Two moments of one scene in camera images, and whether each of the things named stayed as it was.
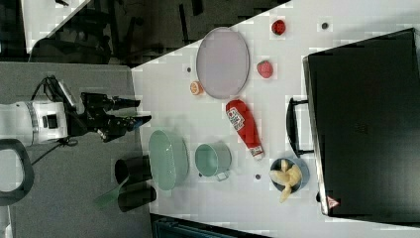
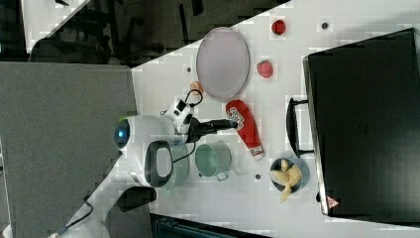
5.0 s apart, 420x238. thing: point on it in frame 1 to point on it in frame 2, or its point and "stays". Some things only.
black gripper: (96, 117) to (198, 129)
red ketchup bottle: (241, 117) stays
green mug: (214, 159) stays
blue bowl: (291, 162) stays
